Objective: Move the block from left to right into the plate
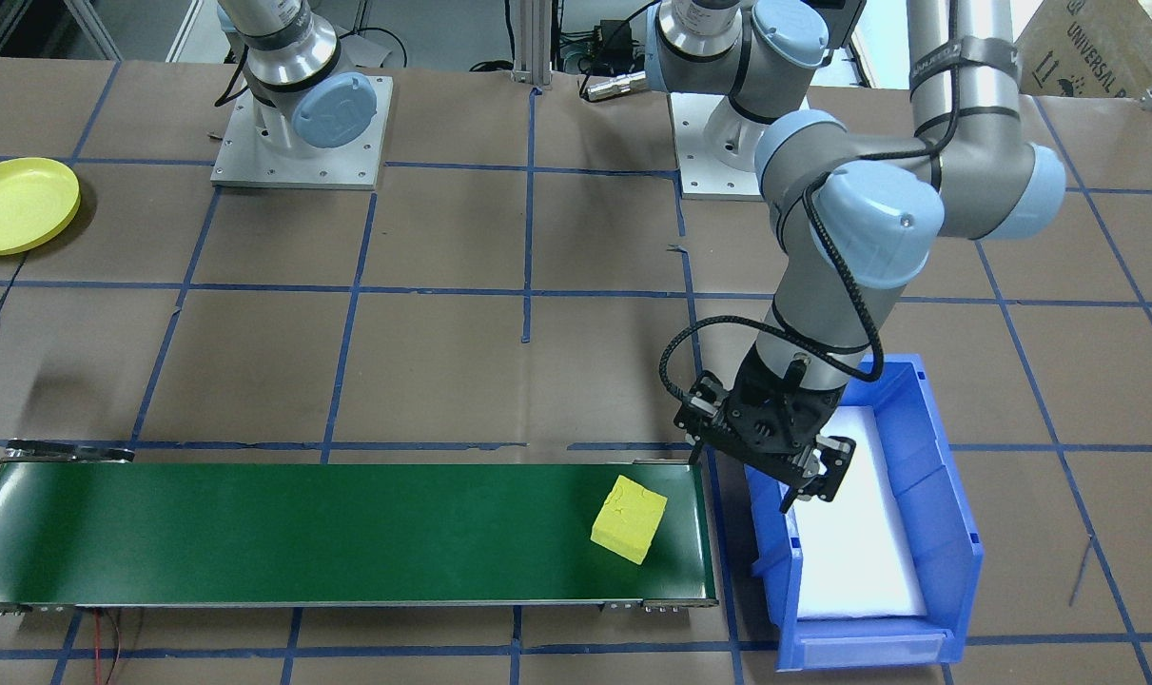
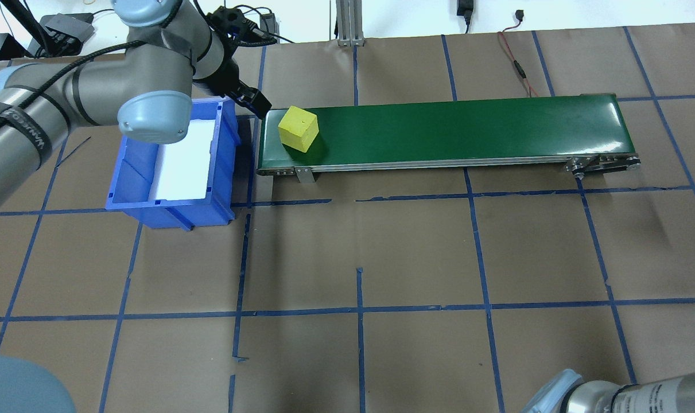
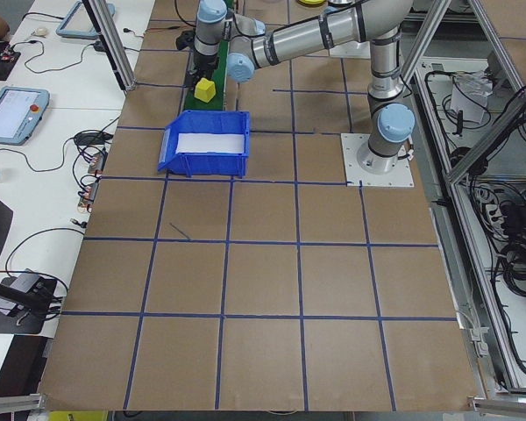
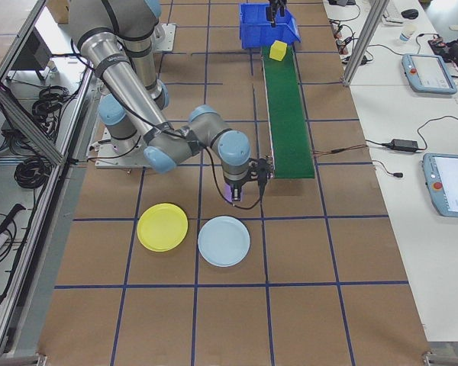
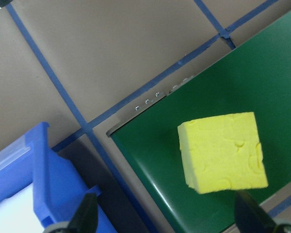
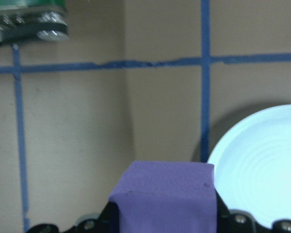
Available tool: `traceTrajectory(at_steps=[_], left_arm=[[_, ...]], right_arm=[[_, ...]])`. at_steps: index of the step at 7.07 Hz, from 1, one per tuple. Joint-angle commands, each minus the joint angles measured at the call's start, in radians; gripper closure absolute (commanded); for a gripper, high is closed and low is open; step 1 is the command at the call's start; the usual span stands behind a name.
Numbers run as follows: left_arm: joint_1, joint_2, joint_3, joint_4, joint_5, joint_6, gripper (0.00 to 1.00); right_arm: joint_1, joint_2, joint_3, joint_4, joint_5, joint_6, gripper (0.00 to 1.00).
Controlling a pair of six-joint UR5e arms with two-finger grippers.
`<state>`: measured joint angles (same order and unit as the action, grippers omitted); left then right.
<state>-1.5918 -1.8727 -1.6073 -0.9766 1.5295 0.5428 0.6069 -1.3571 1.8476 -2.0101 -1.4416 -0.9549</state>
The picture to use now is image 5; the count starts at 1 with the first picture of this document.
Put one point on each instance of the yellow foam block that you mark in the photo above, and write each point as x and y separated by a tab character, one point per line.
223	153

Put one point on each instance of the blue plastic storage bin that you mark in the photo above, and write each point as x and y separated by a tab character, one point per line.
58	174

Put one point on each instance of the green conveyor belt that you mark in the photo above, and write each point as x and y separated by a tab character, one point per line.
208	85

